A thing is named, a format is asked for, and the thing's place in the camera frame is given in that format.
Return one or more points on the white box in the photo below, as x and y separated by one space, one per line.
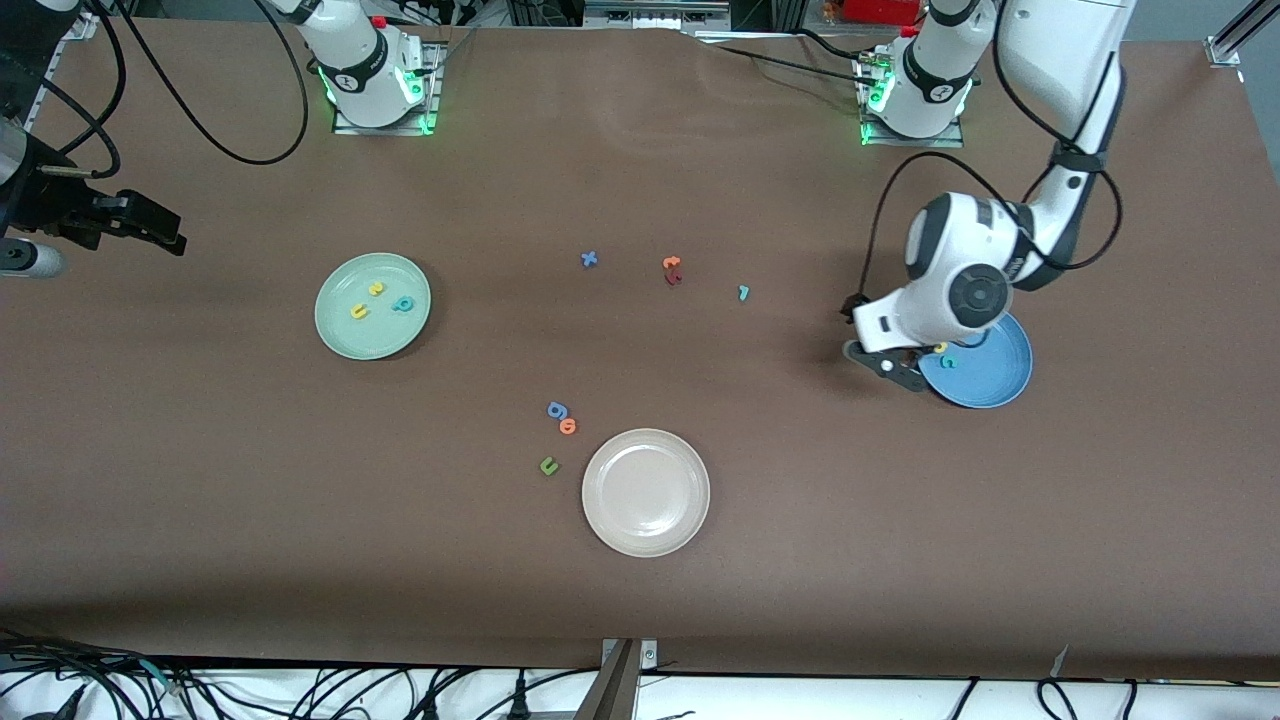
655 12

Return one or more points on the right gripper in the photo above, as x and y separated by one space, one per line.
50 203

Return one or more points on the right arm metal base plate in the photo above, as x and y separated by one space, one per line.
432 100

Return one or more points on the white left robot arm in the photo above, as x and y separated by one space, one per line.
1060 60

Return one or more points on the black power plug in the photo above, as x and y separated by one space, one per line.
519 700

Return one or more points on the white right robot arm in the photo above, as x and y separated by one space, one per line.
355 70

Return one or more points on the aluminium beam with bracket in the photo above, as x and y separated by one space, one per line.
618 690

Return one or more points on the beige round plate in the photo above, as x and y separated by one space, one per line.
645 492

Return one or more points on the green round plate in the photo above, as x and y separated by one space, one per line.
372 335

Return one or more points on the white tape piece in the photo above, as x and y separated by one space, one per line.
1060 660

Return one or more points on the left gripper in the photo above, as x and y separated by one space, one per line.
910 355

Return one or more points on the long aluminium frame rail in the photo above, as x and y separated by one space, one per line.
78 27

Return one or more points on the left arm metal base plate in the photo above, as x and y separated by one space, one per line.
948 142

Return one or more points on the red object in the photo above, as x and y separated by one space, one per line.
880 10

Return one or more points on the brown table cover mat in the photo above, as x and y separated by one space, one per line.
640 600

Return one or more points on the blue round plate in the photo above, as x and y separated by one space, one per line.
990 380

